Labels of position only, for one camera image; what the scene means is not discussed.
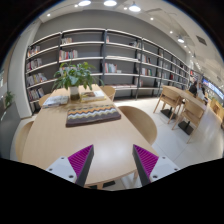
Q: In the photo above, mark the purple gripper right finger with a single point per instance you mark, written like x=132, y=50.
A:
x=151, y=167

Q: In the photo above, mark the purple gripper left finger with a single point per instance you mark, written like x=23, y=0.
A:
x=74, y=168

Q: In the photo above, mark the zigzag patterned folded towel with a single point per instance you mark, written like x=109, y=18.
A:
x=92, y=114

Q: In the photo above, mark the wooden chair right near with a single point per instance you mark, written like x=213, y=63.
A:
x=142, y=122

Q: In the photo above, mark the book stack on table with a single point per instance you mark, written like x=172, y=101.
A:
x=92, y=96

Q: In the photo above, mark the open magazine left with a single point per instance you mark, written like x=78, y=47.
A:
x=55, y=101

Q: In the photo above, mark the wooden chair left near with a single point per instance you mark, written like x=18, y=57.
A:
x=21, y=140

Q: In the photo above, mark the wooden chair far left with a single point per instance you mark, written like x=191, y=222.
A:
x=43, y=99

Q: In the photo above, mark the wooden chair far end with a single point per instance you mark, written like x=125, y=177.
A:
x=109, y=91

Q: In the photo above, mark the green potted plant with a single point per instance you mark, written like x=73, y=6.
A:
x=70, y=77

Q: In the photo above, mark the seated person in black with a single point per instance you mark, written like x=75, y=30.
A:
x=193, y=88

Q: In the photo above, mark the small plant at left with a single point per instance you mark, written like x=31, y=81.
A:
x=9, y=99

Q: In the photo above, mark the large grey bookshelf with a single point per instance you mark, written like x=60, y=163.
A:
x=134, y=66

